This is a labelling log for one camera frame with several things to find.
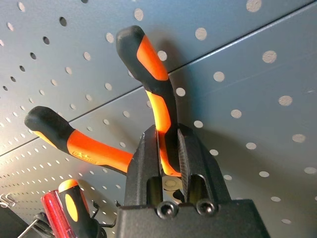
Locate black cup holder hook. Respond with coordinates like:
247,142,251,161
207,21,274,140
93,200,117,228

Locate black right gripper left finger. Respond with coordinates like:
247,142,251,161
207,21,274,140
123,124,164,208

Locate dark grey perforated pegboard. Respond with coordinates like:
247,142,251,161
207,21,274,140
0,0,317,238

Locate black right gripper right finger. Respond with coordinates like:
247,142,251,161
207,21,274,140
177,123,232,206

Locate orange black needle-nose pliers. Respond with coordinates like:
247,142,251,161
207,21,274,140
24,24,189,201

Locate orange black screwdriver handle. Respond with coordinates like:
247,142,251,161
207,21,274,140
58,178,100,238

